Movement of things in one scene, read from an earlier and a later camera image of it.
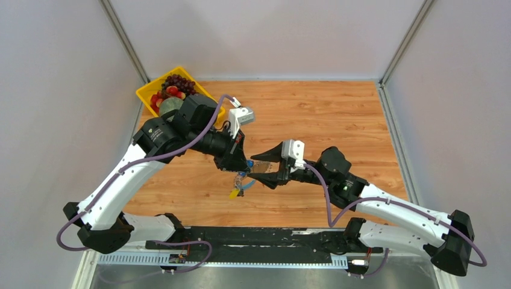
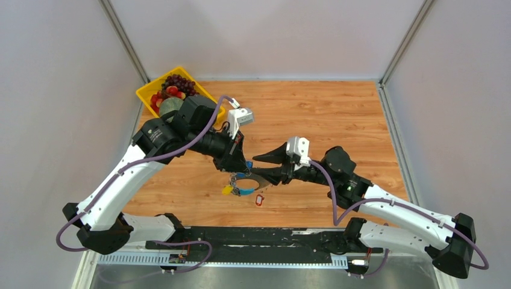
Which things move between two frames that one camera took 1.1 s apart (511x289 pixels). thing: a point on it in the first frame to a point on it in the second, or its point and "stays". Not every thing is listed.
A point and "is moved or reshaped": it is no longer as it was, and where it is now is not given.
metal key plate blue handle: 258,167 is moved or reshaped
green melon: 169,104 stays
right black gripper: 271,180 stays
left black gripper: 234,158 stays
